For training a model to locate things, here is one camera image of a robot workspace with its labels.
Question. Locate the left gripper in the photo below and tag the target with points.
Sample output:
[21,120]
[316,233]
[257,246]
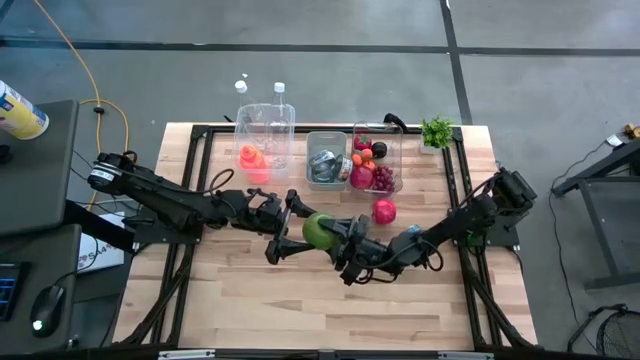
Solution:
[267,212]

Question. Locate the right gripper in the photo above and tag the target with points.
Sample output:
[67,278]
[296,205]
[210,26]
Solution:
[372,252]

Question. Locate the green apple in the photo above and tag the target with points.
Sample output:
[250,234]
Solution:
[317,232]

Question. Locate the silver can white label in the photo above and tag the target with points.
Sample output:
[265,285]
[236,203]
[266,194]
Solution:
[322,170]

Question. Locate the dark red apple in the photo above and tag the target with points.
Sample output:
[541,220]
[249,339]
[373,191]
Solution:
[361,178]

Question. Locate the red grape bunch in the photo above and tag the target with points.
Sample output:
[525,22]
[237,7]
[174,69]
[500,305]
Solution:
[384,179]

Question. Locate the dark round fruit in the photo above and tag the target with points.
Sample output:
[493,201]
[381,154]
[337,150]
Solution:
[379,150]

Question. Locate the clear bottle white cap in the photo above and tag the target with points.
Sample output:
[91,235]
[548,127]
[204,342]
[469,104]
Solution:
[241,86]
[279,87]

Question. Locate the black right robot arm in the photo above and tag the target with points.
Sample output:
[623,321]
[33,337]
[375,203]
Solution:
[480,210]

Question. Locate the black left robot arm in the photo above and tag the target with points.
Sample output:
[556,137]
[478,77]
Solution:
[160,200]

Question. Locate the clear bin with cans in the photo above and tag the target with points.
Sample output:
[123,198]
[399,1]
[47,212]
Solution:
[326,140]

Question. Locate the red strawberry green top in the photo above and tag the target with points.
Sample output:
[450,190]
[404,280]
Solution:
[361,143]

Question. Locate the short clear plastic bin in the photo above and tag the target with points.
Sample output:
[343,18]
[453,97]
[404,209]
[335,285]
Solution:
[392,135]

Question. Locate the tall clear plastic bin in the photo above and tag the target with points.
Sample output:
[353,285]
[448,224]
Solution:
[240,125]

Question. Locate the black curved hook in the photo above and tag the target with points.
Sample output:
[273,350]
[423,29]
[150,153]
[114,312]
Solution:
[392,118]

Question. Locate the green plant white pot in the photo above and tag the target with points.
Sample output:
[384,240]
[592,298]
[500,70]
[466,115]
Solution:
[436,132]

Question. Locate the white printed paper sheet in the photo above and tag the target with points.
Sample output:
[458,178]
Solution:
[100,255]

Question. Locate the black desk surface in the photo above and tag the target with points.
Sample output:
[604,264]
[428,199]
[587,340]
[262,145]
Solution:
[55,260]

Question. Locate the black desk shelf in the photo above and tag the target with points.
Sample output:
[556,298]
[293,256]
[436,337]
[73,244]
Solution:
[40,175]

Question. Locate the black computer mouse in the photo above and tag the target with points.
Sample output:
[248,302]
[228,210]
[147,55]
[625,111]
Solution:
[47,310]

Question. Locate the black side table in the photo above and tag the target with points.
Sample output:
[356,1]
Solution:
[610,225]

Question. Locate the white plug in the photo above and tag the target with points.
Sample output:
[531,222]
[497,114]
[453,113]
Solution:
[615,140]

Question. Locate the black keyboard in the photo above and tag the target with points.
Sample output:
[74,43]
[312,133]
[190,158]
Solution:
[9,292]

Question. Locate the yellow white wipes canister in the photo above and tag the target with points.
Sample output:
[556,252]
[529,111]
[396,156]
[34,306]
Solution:
[22,117]

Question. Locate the black aluminium table frame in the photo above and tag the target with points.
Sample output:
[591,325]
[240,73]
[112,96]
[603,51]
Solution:
[199,132]

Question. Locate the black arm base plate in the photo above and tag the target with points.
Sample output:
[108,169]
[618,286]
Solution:
[150,235]
[500,235]

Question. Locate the silver metal bracket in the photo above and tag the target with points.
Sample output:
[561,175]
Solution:
[187,355]
[465,356]

